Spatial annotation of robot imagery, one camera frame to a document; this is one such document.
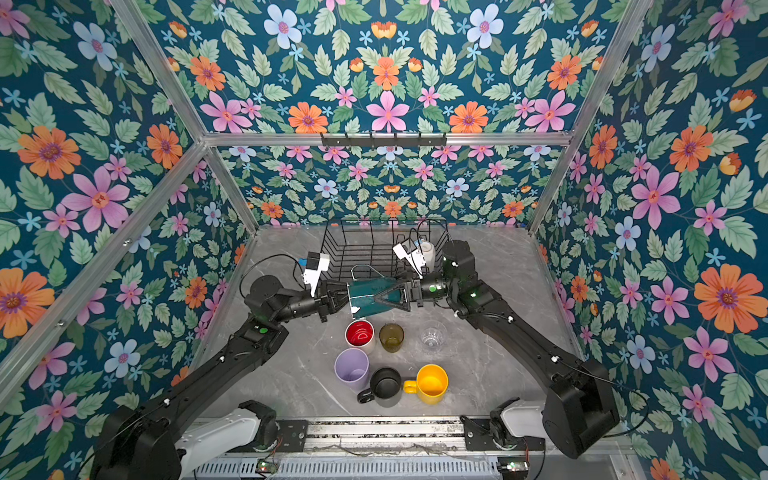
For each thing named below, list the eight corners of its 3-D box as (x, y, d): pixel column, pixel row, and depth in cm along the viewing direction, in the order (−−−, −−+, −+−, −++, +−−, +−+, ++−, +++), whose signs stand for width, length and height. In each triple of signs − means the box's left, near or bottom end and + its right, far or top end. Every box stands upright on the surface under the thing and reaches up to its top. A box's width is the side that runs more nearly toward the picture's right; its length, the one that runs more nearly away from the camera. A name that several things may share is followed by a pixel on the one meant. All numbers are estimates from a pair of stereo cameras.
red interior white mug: (347, 354, 88) (343, 345, 83) (350, 329, 93) (347, 319, 88) (373, 354, 88) (371, 345, 83) (375, 329, 93) (373, 319, 88)
